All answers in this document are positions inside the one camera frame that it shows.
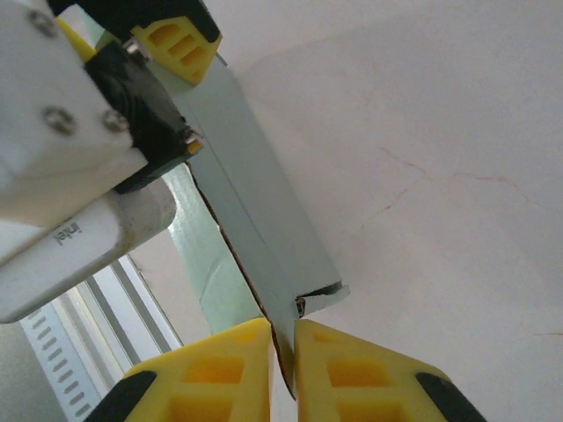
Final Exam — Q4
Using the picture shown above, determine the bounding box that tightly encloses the grey slotted cable duct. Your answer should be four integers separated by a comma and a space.
19, 302, 133, 422

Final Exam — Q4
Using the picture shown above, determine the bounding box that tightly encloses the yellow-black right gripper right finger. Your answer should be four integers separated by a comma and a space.
293, 317, 490, 422

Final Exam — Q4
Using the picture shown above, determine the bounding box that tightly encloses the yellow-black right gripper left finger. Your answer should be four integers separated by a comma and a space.
85, 317, 275, 422

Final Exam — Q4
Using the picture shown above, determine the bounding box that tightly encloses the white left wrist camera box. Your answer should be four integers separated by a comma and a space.
0, 0, 178, 324

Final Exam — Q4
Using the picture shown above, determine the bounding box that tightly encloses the white paper box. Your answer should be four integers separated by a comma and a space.
94, 24, 352, 401

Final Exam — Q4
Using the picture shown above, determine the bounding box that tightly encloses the long aluminium base rail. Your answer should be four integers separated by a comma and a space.
56, 253, 184, 397

